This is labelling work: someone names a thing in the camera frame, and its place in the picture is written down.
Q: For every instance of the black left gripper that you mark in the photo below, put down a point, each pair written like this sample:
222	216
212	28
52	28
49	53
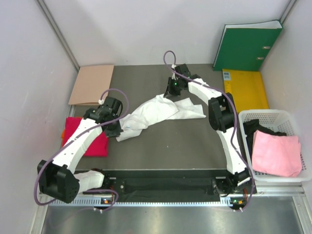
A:
114	133

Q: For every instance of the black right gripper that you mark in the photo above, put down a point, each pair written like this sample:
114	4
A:
169	93

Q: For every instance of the white t shirt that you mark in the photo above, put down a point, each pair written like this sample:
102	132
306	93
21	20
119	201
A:
155	111

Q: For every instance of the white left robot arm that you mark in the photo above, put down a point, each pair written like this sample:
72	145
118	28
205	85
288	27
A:
58	178

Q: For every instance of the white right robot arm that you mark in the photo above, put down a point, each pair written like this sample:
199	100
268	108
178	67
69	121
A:
222	118

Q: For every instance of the tan cardboard folder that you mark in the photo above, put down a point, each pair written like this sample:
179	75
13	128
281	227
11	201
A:
90	83

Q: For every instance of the folded red t shirt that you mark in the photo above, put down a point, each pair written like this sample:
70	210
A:
98	148

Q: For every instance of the orange folded t shirt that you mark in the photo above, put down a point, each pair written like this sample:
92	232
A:
63	134

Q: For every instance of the yellow plastic folder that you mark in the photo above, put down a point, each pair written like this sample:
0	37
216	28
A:
247	89

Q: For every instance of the black t shirt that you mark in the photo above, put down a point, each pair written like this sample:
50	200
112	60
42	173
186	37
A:
250	127

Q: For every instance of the pink t shirt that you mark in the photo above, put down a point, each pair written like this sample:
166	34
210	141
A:
276	155

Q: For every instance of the green ring binder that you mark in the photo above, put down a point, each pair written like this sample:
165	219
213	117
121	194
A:
245	46

